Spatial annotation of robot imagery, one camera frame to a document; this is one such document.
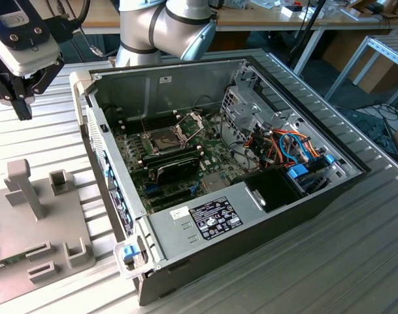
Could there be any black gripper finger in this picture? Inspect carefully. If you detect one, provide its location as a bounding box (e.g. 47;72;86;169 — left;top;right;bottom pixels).
20;58;66;122
0;57;23;122

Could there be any grey parts rack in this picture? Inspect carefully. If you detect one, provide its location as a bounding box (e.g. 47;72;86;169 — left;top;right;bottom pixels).
0;158;97;295

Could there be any black graphics card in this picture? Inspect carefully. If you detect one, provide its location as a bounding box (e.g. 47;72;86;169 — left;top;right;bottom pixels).
148;156;201;186

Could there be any black expansion slot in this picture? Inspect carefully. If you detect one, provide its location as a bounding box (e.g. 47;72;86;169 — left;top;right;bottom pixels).
148;189;193;210

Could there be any green RAM stick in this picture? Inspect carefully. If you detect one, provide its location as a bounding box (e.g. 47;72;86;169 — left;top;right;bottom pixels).
0;254;27;273

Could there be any green motherboard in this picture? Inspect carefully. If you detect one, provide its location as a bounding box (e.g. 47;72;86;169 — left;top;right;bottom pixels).
112;109;254;213

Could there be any blue plastic latch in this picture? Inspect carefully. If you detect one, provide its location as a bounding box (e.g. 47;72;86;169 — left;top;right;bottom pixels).
120;244;140;264

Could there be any silver drive cage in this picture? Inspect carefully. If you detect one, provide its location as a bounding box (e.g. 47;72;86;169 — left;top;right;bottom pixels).
220;58;278;147

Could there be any silver chipset heatsink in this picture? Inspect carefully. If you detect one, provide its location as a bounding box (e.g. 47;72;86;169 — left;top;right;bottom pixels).
201;173;228;194

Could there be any silver power supply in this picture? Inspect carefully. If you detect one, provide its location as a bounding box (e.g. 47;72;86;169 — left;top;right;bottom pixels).
146;181;272;262

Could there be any black PC case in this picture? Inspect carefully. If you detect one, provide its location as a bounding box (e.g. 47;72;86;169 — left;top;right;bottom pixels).
69;55;373;307

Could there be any blue disk carrier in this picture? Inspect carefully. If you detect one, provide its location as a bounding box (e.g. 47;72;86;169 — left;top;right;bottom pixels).
285;162;329;194

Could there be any black stand pole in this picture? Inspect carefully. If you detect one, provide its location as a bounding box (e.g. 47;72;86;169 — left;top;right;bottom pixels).
288;0;327;66

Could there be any brown cardboard box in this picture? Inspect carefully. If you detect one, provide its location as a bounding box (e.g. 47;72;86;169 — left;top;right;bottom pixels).
322;29;398;94

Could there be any wooden desk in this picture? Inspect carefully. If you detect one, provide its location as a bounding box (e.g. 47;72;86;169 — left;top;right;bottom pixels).
80;0;398;37

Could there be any thick black cable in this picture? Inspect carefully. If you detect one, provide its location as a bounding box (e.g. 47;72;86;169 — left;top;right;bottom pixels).
50;0;92;45

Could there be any orange wire bundle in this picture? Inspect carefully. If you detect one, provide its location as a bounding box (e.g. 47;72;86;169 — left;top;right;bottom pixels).
269;128;321;158

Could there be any blue wire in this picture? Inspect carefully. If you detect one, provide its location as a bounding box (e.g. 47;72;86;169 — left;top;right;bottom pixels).
278;131;309;163

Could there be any aluminium frame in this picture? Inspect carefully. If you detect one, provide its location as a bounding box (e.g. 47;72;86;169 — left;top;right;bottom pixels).
324;34;398;105

